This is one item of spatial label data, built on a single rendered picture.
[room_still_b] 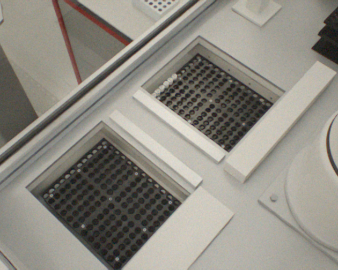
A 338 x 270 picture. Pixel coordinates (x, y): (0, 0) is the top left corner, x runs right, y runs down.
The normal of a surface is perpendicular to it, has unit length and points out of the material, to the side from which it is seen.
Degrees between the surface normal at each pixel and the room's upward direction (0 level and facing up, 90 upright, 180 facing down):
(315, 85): 0
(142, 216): 0
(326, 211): 90
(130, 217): 0
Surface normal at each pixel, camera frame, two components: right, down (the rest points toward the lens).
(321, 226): -0.71, 0.62
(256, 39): 0.00, -0.48
